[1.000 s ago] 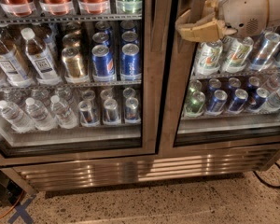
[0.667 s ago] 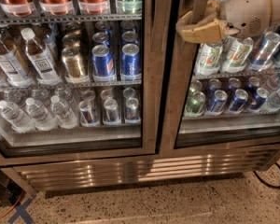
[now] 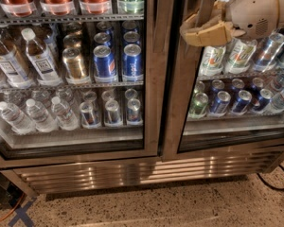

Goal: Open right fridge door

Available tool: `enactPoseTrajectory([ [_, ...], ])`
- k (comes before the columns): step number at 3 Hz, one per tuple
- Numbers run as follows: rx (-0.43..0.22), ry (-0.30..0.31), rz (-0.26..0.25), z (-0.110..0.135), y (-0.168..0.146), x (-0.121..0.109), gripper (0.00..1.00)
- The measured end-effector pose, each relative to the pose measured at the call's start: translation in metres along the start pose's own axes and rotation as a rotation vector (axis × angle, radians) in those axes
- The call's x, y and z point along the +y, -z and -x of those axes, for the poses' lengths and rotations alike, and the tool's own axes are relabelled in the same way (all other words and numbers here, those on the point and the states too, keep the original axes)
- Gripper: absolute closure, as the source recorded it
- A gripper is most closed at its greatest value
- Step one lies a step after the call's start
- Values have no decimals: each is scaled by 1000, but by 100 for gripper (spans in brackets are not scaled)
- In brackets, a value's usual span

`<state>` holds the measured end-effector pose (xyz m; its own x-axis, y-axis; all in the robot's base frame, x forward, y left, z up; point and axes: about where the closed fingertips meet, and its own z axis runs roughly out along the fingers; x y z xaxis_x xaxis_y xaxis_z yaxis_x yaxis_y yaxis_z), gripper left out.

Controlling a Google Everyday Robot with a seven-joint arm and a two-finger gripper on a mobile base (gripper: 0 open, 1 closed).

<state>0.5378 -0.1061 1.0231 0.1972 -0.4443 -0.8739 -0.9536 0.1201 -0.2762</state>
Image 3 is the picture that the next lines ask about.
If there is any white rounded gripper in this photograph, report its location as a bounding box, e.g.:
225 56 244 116
180 0 284 47

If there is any glass fridge door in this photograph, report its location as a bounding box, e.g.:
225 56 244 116
0 0 173 168
162 0 284 161

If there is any stainless steel fridge base grille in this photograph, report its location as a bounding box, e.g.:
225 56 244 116
2 148 284 197

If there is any white 7up can left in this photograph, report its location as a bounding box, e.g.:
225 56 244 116
199 45 226 76

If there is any white 7up can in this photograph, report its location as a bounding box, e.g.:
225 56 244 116
223 40 257 74
199 45 226 76

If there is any white 7up can right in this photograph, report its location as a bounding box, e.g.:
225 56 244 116
223 40 257 74

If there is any green can front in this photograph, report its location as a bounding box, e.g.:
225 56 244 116
188 93 208 118

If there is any blue pepsi can right front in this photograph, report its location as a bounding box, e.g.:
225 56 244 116
122 44 144 81

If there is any blue pepsi can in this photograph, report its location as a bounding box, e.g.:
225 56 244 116
93 45 117 83
122 44 144 81

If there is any blue pepsi can left front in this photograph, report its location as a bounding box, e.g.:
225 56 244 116
93 45 117 83

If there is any small can right front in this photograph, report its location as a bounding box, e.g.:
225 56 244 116
127 98 143 125

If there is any small can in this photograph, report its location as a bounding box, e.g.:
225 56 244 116
127 98 143 125
80 101 100 129
105 99 123 127

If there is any small can middle front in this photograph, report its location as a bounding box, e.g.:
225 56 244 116
105 99 123 127

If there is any gold soda can front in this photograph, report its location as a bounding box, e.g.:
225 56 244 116
62 47 91 85

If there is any small can left front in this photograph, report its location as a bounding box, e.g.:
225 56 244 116
80 101 100 129

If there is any tea bottle white cap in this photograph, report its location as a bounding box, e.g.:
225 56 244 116
21 28 62 86

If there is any water bottle right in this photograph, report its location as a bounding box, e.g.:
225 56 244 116
51 96 79 131

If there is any water bottle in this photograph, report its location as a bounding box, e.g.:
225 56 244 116
26 99 58 132
51 96 79 131
0 101 35 134

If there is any water bottle middle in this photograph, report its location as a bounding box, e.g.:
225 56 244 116
26 99 58 132

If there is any tea bottle far left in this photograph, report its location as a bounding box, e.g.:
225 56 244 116
0 34 33 89

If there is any water bottle left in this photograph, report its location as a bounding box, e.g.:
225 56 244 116
0 101 35 134

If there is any blue tape cross mark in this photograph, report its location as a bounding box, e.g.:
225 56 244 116
8 198 36 227

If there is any black cable on floor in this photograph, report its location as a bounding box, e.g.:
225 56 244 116
257 164 284 193

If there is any orange cable on floor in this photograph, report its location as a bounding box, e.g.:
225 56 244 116
0 191 27 225

